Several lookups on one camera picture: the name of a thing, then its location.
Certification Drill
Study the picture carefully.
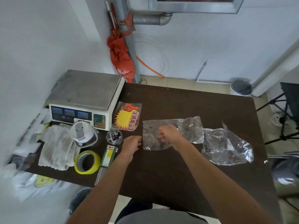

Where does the white plastic pipe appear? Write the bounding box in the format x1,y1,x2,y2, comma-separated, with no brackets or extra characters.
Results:
252,44,299,97

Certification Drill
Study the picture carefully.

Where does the small clear round container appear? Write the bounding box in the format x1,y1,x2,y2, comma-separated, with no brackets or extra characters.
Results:
106,128,123,145

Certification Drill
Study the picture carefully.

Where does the white electronic scale steel pan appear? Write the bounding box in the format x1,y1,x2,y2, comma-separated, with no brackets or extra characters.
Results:
46,69,126,131

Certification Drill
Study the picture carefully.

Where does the person's right forearm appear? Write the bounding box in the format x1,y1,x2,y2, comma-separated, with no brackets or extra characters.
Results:
175,142,278,224

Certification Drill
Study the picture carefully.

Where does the orange cable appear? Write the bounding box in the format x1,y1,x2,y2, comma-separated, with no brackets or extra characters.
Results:
136,56,166,78

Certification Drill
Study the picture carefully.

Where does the yellow tape roll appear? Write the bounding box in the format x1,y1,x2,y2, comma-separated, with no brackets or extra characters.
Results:
74,150,101,175

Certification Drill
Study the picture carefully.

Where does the person's left hand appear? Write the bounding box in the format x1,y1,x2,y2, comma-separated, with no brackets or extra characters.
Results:
121,135,142,162

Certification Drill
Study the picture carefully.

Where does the small green box red arrow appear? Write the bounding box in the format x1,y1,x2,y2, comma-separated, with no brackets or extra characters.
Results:
100,144,118,168

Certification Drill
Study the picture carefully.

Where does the small zip bag of screws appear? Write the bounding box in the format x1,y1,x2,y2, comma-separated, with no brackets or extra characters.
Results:
94,167,108,186

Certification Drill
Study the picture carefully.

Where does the person's grey shirt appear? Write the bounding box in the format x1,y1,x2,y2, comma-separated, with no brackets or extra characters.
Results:
116,208,208,224

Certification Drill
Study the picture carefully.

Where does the clear bag with white label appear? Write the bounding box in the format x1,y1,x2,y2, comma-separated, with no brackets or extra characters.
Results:
142,116,205,151

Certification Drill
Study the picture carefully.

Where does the white round bin dark lid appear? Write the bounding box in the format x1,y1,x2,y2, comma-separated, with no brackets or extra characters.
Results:
230,79,253,96

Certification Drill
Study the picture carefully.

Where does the person's right hand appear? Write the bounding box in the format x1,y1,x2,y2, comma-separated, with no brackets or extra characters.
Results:
158,125,185,148

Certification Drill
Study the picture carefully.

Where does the white bag with yellow smiley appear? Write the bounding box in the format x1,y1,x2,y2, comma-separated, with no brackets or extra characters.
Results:
14,172,70,203

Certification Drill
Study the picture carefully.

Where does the grey wall plug with conduit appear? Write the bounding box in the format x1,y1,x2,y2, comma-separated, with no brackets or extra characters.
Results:
195,59,209,83

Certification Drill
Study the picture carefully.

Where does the white ribbed cloth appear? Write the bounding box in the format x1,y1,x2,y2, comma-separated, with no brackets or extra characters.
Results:
38,123,81,171

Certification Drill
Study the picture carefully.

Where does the clear bag yellow starburst sign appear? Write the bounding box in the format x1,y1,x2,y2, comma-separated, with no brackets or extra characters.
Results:
112,101,142,131

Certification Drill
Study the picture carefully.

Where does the clear jar with white lid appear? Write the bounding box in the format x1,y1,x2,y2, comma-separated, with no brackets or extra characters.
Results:
70,121,99,148

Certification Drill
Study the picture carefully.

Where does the pile of white plastic bags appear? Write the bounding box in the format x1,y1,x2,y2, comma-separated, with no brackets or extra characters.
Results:
7,108,51,170

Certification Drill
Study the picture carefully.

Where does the clear plastic bag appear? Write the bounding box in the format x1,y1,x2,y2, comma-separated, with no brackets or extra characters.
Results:
201,122,254,166

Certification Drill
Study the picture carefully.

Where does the person's left forearm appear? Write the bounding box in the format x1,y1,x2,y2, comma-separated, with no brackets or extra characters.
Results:
66,155,132,224

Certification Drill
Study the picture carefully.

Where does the white round patterned object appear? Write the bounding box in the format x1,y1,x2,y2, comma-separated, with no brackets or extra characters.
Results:
271,112,290,128

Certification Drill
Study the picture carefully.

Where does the black trash bin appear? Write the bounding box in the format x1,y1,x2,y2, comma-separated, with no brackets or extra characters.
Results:
69,187,94,215

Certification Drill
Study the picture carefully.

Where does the metal framed red cabinet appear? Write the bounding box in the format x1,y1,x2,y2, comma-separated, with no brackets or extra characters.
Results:
148,0,246,14

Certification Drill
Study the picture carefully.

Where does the thin wire loop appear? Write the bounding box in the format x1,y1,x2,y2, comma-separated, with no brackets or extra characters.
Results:
133,34,170,76

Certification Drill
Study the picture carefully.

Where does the black folding stool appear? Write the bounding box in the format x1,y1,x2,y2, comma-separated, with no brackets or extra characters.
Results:
256,82,299,145

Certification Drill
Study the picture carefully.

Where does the grey metal pipe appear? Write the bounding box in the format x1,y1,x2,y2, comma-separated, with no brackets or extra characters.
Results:
112,0,173,84

